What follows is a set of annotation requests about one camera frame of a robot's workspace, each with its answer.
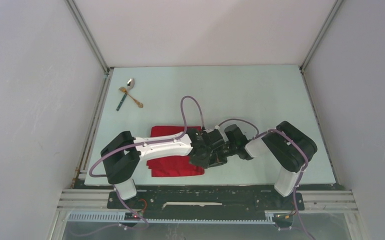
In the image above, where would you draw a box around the red satin napkin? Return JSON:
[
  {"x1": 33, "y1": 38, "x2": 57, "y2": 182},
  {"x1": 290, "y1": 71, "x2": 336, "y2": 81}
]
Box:
[{"x1": 146, "y1": 125, "x2": 205, "y2": 178}]

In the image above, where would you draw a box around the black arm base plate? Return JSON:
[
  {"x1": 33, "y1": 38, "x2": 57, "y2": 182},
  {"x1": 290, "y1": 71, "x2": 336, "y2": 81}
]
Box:
[{"x1": 106, "y1": 185, "x2": 305, "y2": 220}]

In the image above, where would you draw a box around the silver spoon teal handle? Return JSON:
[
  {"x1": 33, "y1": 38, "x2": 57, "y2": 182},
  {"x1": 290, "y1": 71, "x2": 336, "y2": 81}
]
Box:
[{"x1": 116, "y1": 78, "x2": 135, "y2": 111}]

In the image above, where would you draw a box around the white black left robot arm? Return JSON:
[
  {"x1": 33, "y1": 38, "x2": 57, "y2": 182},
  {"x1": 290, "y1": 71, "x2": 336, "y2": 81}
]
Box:
[{"x1": 98, "y1": 127, "x2": 228, "y2": 209}]

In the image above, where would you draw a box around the white slotted cable duct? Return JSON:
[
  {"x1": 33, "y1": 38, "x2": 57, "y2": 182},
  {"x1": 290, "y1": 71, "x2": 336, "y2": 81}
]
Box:
[{"x1": 66, "y1": 211, "x2": 275, "y2": 225}]

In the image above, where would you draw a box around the right aluminium frame post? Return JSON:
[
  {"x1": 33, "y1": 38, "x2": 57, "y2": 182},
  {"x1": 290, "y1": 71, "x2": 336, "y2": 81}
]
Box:
[{"x1": 300, "y1": 0, "x2": 345, "y2": 73}]

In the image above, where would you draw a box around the gold fork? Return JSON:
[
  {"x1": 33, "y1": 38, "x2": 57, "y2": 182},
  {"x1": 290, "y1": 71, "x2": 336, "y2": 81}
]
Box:
[{"x1": 119, "y1": 87, "x2": 144, "y2": 108}]

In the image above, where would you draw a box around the aluminium frame post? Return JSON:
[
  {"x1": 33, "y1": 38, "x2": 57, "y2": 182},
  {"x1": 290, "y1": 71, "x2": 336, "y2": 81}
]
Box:
[
  {"x1": 300, "y1": 0, "x2": 345, "y2": 73},
  {"x1": 64, "y1": 0, "x2": 110, "y2": 74}
]

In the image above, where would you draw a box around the left aluminium frame post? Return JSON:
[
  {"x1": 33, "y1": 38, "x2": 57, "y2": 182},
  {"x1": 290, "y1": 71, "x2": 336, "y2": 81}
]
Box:
[{"x1": 64, "y1": 0, "x2": 110, "y2": 74}]

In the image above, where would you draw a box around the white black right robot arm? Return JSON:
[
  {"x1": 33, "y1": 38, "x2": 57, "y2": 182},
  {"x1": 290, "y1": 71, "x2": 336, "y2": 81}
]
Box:
[{"x1": 221, "y1": 121, "x2": 318, "y2": 209}]

